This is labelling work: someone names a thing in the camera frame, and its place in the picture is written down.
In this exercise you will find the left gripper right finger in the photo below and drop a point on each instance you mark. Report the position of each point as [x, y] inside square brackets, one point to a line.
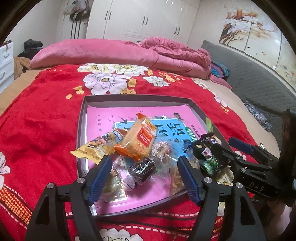
[192, 179]

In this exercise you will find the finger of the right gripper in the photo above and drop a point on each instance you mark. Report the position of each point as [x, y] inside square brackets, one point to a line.
[228, 158]
[241, 146]

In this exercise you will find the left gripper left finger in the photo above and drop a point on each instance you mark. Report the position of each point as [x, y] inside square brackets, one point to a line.
[96, 179]

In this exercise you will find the yellow cartoon snack pack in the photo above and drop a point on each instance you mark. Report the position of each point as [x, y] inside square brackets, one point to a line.
[101, 146]

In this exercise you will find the green pea snack pack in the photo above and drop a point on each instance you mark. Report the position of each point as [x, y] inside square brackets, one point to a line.
[202, 151]

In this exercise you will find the dark chocolate cake pack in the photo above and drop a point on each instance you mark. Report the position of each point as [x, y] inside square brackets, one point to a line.
[142, 170]

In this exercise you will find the orange bread snack pack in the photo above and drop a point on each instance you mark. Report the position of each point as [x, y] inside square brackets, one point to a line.
[138, 141]

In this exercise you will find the meat floss cake pack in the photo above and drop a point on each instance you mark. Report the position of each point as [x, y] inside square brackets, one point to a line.
[177, 184]

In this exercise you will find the layered sandwich cake pack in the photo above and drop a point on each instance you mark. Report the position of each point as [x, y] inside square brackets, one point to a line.
[119, 182]

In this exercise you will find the patterned grey cloth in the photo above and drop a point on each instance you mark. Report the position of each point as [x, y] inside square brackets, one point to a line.
[261, 119]

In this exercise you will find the blue oreo pack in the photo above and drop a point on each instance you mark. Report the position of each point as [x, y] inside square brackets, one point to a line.
[188, 145]

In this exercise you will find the light green snack pack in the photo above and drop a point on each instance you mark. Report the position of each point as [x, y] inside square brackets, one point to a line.
[209, 125]

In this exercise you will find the clear wrapped red pastry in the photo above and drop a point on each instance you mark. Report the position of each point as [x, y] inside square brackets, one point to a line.
[159, 151]

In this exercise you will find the dark shallow cardboard tray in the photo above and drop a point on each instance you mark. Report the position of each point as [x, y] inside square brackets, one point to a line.
[133, 100]

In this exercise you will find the red floral blanket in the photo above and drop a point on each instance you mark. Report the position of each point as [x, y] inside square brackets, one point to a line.
[39, 129]

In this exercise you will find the colourful folded cloth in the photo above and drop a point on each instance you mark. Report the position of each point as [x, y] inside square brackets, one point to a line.
[219, 70]

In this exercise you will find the pink folded quilt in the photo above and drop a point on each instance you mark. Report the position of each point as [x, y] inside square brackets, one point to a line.
[154, 52]

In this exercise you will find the dark clothes pile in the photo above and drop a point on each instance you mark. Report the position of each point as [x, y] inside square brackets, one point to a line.
[31, 48]

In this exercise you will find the white drawer cabinet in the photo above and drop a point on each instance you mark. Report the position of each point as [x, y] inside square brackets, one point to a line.
[7, 65]

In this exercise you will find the floral wall painting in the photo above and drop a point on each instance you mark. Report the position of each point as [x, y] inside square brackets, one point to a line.
[255, 34]

